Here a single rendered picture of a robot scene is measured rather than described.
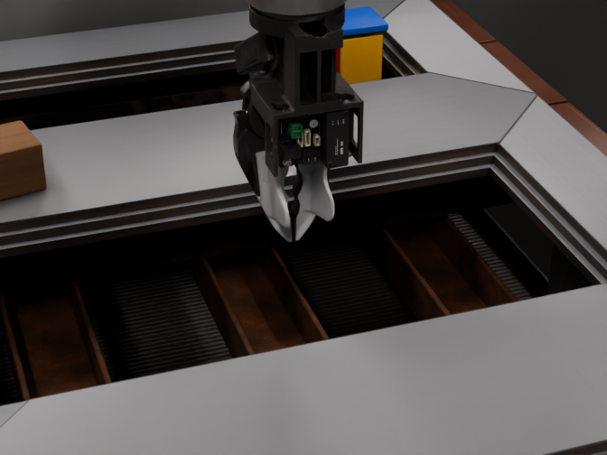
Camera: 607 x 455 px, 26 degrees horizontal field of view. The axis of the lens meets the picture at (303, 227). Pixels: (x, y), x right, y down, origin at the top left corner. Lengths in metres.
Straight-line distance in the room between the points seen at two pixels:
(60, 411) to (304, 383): 0.18
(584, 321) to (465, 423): 0.17
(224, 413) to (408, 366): 0.15
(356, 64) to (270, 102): 0.55
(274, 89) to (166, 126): 0.40
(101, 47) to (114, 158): 0.28
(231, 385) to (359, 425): 0.11
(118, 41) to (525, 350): 0.73
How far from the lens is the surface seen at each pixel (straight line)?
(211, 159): 1.31
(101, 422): 0.98
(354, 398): 0.99
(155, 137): 1.36
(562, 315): 1.10
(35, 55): 1.57
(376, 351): 1.04
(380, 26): 1.51
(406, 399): 0.99
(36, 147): 1.26
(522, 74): 1.56
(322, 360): 1.03
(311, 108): 0.96
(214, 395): 1.00
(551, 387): 1.02
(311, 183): 1.07
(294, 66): 0.95
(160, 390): 1.01
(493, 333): 1.07
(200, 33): 1.60
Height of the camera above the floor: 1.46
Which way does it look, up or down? 31 degrees down
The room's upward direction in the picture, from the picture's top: straight up
